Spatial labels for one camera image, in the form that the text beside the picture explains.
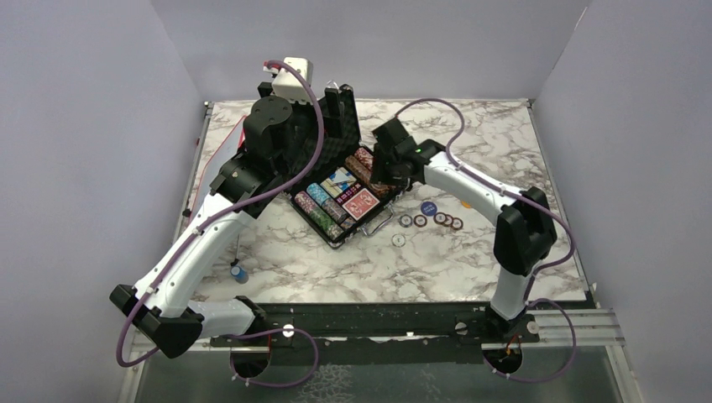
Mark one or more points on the red card deck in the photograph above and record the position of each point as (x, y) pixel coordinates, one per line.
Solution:
(360, 204)

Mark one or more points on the blue dealer button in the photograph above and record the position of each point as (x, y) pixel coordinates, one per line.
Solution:
(428, 209)

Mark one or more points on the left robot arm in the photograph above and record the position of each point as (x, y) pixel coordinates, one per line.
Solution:
(284, 141)

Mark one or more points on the brown 100 chip upper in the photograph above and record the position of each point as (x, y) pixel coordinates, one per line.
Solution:
(420, 221)

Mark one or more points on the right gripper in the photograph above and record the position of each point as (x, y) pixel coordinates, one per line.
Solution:
(379, 172)

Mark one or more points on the red framed whiteboard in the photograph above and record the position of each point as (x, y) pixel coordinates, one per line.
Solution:
(219, 152)

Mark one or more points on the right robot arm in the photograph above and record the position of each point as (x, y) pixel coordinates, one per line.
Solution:
(524, 231)

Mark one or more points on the blue 10 chip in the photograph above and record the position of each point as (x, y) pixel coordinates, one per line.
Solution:
(405, 221)

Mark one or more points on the black poker case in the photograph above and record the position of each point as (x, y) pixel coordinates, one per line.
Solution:
(325, 214)

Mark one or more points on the blue card deck in case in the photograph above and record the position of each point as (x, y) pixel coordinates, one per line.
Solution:
(340, 185)

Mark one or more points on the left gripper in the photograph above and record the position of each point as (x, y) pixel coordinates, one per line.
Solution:
(332, 122)

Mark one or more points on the white grey chip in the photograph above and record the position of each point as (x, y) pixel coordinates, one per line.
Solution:
(398, 240)

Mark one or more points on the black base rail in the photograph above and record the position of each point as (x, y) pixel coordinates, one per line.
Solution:
(388, 333)

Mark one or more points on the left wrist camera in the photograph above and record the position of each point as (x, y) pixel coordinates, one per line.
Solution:
(286, 85)

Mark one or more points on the brown 100 chip left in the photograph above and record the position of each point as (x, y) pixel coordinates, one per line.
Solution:
(440, 218)

